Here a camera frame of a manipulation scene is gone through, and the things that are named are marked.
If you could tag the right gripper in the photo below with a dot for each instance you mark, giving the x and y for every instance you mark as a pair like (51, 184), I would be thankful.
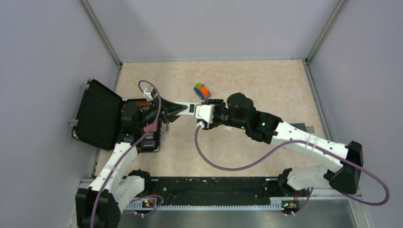
(219, 103)

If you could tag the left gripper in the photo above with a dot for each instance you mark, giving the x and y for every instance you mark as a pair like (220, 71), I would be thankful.
(172, 109)

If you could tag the white remote control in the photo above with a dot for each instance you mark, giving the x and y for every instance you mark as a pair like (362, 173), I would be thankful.
(187, 108)

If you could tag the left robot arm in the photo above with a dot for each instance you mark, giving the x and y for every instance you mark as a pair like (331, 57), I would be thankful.
(101, 204)

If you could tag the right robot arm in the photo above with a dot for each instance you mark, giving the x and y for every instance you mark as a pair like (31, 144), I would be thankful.
(339, 163)

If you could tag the colourful toy car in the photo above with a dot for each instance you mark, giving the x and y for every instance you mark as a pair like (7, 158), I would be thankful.
(202, 91)

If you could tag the black open case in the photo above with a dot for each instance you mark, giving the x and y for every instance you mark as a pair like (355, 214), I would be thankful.
(105, 119)

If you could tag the grey brick baseplate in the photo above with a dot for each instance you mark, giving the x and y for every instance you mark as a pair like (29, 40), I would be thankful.
(306, 128)

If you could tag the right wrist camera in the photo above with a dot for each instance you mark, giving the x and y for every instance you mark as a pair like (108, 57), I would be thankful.
(204, 114)

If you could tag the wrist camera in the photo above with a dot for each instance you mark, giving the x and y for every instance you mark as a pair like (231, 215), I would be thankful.
(150, 93)
(204, 114)

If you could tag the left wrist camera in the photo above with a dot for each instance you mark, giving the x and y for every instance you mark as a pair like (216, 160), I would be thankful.
(150, 93)

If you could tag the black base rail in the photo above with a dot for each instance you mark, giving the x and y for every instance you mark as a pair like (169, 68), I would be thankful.
(217, 193)

